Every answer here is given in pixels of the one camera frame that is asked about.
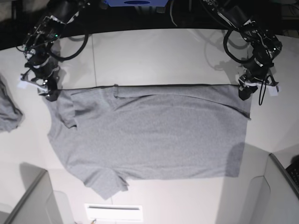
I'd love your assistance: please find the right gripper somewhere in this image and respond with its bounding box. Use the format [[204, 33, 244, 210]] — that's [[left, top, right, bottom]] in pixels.
[[24, 57, 61, 101]]

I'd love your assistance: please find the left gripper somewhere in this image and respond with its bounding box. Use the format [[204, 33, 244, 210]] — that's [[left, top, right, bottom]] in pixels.
[[238, 57, 274, 101]]

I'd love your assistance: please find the grey T-shirt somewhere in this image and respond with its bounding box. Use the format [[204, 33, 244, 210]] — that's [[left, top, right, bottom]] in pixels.
[[45, 85, 251, 199]]

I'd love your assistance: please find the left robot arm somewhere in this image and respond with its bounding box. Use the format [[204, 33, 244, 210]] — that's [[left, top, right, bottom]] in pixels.
[[200, 0, 282, 105]]

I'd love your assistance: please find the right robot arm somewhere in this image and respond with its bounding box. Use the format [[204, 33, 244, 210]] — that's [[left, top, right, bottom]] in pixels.
[[21, 0, 90, 102]]

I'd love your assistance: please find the grey cloth pile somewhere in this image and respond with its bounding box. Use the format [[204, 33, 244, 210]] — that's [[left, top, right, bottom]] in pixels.
[[0, 74, 23, 133]]

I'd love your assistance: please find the black keyboard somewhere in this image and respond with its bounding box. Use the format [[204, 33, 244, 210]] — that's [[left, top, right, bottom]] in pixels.
[[286, 162, 299, 187]]

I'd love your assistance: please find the blue box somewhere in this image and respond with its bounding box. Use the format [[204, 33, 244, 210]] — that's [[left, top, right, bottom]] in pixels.
[[106, 0, 168, 7]]

